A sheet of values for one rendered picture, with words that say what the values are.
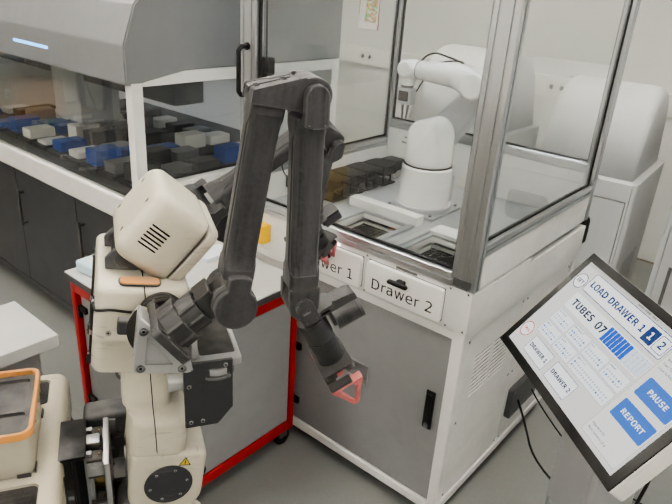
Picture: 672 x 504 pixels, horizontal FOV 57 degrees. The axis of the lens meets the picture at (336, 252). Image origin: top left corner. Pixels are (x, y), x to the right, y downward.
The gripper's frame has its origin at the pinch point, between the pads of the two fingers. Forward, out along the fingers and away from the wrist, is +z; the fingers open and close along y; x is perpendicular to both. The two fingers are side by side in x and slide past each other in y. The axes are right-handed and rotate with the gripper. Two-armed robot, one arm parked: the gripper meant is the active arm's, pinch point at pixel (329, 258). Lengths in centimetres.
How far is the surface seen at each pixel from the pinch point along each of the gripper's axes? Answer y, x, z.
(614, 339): -6, -97, -32
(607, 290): 7, -90, -29
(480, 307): 8, -52, 8
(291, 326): -19.9, 14.5, 25.8
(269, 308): -22.7, 14.2, 8.6
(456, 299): 4.4, -46.7, 1.0
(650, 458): -28, -112, -38
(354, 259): 3.3, -8.6, -0.1
